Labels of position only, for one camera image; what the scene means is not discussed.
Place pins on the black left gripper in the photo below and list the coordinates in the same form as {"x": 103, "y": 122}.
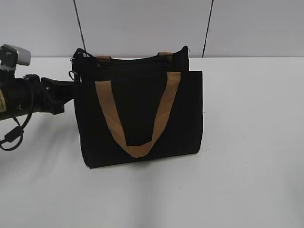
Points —
{"x": 51, "y": 95}

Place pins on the black tote bag tan handles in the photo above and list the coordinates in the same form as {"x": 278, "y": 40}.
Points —
{"x": 140, "y": 109}

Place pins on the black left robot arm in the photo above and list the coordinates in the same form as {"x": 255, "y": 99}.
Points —
{"x": 30, "y": 94}

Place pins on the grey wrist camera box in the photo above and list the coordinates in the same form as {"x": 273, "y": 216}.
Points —
{"x": 10, "y": 56}

